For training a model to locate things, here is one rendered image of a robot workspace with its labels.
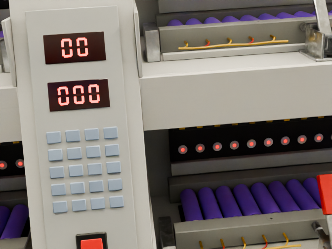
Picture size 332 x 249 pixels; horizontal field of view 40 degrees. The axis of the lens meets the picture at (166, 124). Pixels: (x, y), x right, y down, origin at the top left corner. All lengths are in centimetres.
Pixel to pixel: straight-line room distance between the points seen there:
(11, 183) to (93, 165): 21
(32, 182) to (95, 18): 14
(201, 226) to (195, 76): 16
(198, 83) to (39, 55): 12
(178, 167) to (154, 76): 20
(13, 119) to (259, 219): 25
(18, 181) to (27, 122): 19
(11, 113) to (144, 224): 14
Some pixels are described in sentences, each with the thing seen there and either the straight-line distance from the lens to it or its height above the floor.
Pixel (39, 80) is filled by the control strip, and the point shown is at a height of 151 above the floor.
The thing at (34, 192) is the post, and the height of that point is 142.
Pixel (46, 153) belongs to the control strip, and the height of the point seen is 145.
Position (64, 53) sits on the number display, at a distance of 35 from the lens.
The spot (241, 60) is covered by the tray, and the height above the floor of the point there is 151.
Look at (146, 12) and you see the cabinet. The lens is 56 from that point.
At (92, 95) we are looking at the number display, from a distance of 35.
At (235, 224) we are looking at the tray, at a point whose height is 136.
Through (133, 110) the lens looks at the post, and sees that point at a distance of 35.
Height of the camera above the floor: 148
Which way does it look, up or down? 3 degrees down
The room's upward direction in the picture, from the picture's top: 4 degrees counter-clockwise
